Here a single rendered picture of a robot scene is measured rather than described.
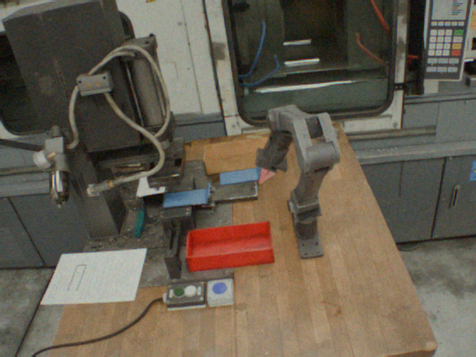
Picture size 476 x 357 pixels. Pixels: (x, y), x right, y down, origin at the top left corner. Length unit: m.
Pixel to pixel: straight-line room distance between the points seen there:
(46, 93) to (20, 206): 1.37
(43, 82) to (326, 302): 0.95
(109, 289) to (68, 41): 0.70
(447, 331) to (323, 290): 1.18
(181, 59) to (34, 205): 1.18
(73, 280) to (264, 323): 0.61
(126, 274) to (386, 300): 0.75
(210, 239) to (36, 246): 1.58
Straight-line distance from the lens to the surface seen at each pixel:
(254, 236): 1.33
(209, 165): 1.61
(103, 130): 1.25
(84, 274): 1.40
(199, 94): 1.90
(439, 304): 2.36
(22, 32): 1.21
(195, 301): 1.16
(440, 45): 1.81
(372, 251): 1.29
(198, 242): 1.35
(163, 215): 1.36
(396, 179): 2.20
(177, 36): 1.83
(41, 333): 2.61
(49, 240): 2.65
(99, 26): 1.14
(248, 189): 1.50
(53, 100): 1.25
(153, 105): 1.21
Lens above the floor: 1.81
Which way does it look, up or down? 35 degrees down
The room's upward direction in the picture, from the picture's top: 9 degrees counter-clockwise
